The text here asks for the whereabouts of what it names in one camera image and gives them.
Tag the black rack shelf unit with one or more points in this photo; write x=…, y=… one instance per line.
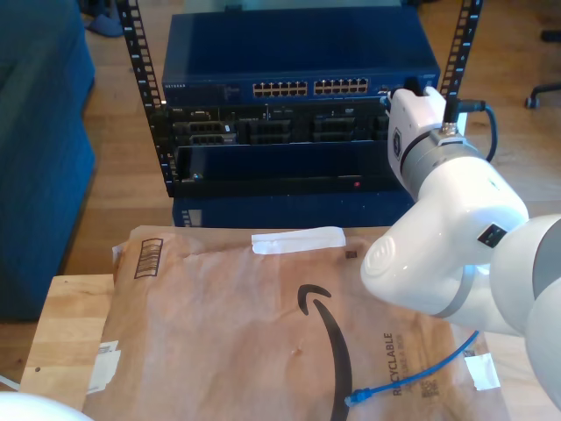
x=298, y=162

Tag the black rack server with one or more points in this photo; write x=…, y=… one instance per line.
x=280, y=127

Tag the black office chair base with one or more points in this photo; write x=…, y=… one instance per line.
x=543, y=90

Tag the blue box under rack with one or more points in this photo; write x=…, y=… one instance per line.
x=307, y=210

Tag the brown paper mailer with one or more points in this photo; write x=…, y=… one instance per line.
x=219, y=329

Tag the blue slipper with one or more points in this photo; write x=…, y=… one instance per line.
x=105, y=26

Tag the blue sofa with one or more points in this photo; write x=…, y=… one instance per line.
x=44, y=131

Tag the black perforated rack post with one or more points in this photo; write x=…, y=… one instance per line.
x=142, y=74
x=460, y=48

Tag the blue network switch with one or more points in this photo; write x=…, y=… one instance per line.
x=263, y=48

